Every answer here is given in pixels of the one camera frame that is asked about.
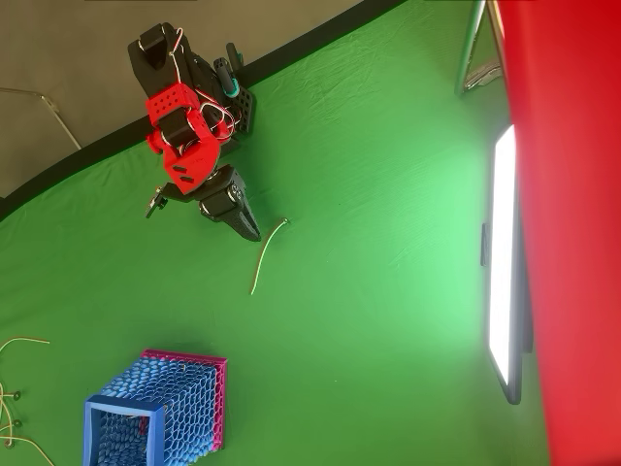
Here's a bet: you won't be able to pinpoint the blue and magenta mesh basket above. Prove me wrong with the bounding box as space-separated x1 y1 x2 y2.
82 348 229 466

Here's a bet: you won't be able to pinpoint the green cloth with black edge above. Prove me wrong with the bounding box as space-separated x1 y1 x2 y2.
0 0 552 466

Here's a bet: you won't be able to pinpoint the black monitor screen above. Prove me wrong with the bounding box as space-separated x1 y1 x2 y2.
479 123 535 407

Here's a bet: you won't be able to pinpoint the chrome tube stand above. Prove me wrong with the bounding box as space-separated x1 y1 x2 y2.
453 0 507 99

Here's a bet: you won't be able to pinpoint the red smooth panel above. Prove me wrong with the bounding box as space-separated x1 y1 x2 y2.
487 0 621 466

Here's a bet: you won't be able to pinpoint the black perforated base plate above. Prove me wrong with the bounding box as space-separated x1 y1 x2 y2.
226 85 255 141

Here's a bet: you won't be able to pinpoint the thin white cable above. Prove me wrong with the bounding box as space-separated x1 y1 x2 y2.
0 86 83 151

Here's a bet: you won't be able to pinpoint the pale wires at left edge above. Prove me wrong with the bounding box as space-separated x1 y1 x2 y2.
0 434 55 466

